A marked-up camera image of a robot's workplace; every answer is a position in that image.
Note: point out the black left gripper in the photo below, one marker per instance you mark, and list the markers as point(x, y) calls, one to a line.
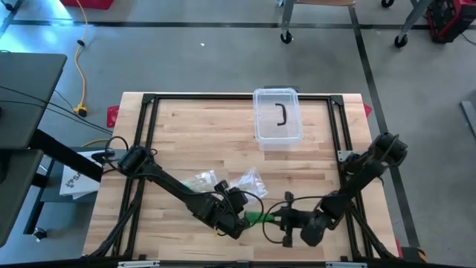
point(230, 212)

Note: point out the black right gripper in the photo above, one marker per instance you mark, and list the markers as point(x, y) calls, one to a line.
point(292, 219)

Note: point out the green bandage strip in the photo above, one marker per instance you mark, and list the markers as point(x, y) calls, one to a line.
point(256, 217)

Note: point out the clear plastic bag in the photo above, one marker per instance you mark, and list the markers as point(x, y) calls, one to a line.
point(251, 182)
point(202, 180)

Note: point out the clear plastic container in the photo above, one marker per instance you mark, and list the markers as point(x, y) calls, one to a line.
point(277, 134)

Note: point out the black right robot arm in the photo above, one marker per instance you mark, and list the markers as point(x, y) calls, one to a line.
point(357, 175)

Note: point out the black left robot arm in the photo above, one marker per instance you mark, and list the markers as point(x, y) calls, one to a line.
point(167, 182)

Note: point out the red plastic tag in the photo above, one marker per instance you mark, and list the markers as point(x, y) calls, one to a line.
point(367, 109)
point(112, 116)

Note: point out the white printed sheet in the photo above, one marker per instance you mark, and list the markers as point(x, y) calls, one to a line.
point(76, 182)

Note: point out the grey cart leg with caster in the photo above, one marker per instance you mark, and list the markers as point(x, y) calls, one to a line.
point(401, 41)
point(287, 18)

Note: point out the small black caster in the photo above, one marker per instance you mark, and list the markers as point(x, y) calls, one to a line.
point(39, 233)

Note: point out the grey metal bar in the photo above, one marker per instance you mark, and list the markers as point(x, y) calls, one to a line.
point(469, 117)

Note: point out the dark grey desk panel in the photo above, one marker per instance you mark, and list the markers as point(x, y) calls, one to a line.
point(15, 193)

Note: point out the black caster wheel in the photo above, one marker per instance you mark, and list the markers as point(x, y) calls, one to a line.
point(387, 3)

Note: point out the grey desk top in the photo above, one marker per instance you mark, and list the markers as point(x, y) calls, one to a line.
point(29, 97)

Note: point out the red bin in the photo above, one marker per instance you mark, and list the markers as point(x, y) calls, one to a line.
point(89, 3)

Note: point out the red and black crate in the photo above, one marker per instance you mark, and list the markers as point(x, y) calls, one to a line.
point(451, 18)

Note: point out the silver frame bracket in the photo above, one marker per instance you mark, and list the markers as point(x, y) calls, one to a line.
point(138, 264)
point(346, 265)

